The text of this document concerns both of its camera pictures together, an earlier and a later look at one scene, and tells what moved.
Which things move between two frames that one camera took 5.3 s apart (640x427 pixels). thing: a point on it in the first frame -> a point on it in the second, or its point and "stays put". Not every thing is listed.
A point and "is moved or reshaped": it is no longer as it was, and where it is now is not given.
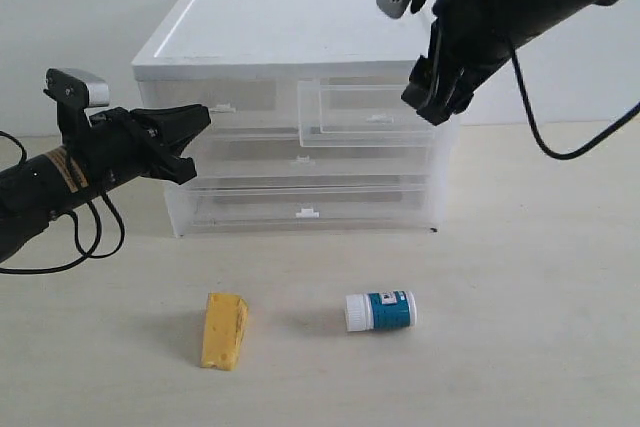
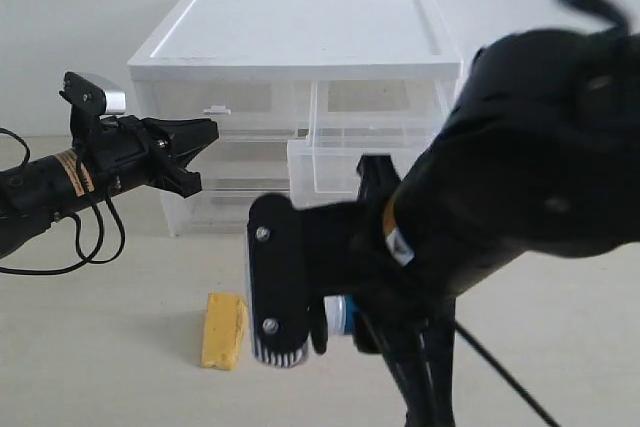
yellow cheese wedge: x=223 y=330 stays put
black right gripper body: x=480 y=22 -> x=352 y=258
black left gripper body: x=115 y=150 stays put
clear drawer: x=360 y=113 is moved or reshaped
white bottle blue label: x=380 y=310 is moved or reshaped
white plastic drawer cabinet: x=309 y=130 stays put
